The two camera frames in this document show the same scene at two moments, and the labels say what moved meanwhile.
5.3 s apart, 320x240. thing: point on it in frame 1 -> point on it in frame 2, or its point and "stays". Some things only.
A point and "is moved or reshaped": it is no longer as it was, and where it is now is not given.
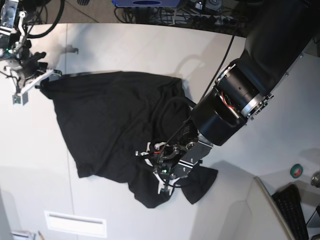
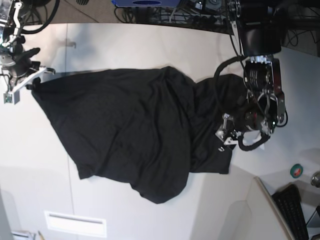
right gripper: x=180 y=155 -> x=262 y=109
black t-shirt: x=110 y=116 is moved or reshaped
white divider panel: x=269 y=224 stays
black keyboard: x=288 y=203 stays
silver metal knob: x=315 y=179 stays
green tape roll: x=296 y=170 stays
